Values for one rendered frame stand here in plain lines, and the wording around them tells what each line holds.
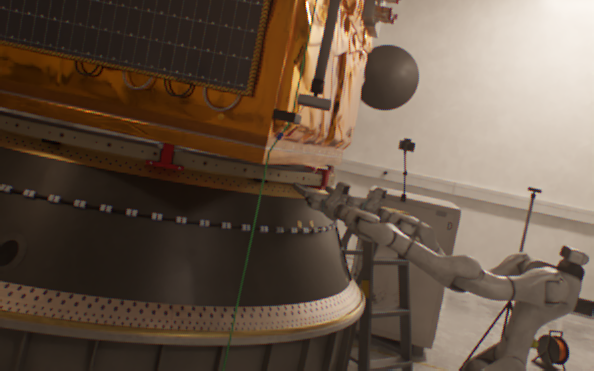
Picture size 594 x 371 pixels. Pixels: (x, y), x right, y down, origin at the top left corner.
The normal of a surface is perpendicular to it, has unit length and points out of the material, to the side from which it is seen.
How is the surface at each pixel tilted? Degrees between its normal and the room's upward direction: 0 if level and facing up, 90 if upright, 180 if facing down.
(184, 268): 62
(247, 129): 93
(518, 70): 90
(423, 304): 90
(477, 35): 90
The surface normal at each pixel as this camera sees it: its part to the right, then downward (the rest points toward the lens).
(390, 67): -0.14, 0.01
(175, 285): 0.44, -0.35
